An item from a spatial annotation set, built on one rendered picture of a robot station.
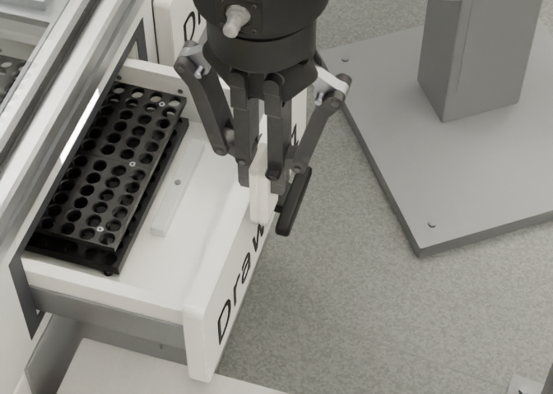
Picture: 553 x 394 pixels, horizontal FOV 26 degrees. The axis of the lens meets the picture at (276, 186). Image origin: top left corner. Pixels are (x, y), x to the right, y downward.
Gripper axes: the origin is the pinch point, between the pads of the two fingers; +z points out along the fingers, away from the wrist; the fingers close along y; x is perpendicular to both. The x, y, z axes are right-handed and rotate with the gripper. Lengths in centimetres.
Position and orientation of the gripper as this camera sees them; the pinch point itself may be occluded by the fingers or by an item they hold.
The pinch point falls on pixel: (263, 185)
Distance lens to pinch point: 95.6
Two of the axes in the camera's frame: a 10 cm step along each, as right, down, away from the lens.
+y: 9.6, 2.3, -1.8
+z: 0.0, 6.2, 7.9
